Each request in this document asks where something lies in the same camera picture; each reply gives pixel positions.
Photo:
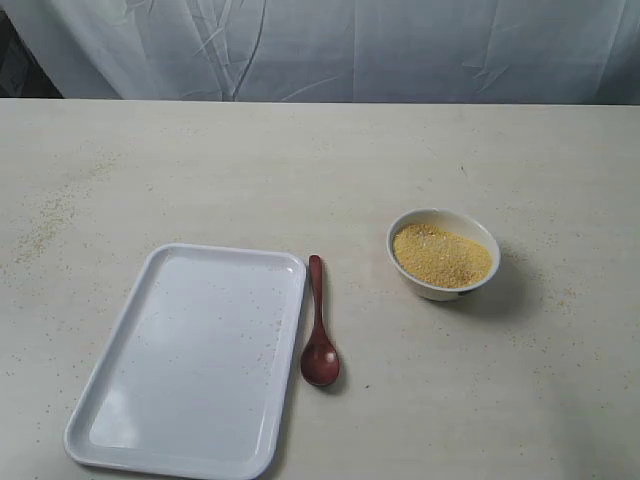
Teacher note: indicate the dark red wooden spoon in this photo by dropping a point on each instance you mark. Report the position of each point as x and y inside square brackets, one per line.
[320, 362]

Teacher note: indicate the tan grains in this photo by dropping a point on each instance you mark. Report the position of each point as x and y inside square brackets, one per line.
[439, 257]

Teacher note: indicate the white ceramic bowl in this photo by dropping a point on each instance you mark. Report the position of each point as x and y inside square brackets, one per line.
[449, 221]

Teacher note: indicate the white rectangular plastic tray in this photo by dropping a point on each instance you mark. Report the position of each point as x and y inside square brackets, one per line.
[193, 379]

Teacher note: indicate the white backdrop cloth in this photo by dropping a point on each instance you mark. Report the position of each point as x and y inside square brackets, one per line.
[549, 52]

